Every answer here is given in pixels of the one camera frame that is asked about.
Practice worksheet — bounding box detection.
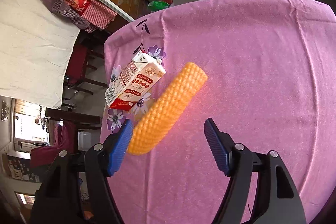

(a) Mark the green plastic bag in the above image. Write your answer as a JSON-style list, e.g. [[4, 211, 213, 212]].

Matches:
[[148, 0, 174, 12]]

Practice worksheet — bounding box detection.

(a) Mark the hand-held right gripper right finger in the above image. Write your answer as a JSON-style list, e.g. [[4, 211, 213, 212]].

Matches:
[[204, 118, 306, 224]]

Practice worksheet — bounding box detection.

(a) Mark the pink floral tablecloth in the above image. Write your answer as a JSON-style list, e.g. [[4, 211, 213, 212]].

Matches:
[[99, 0, 336, 224]]

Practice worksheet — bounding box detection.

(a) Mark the red checked cloth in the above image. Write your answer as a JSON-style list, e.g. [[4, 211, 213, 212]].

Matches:
[[25, 0, 117, 33]]

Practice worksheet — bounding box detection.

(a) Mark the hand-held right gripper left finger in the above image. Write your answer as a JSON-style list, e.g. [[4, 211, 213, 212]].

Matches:
[[29, 119, 134, 224]]

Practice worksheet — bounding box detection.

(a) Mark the red and white milk carton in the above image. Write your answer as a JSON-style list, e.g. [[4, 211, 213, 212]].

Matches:
[[104, 49, 167, 112]]

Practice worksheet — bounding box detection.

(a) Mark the orange corn cob toy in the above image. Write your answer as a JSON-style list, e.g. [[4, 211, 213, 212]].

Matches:
[[127, 62, 208, 156]]

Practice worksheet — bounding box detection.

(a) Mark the white hanging cloth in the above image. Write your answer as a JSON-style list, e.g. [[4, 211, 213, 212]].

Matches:
[[0, 0, 80, 109]]

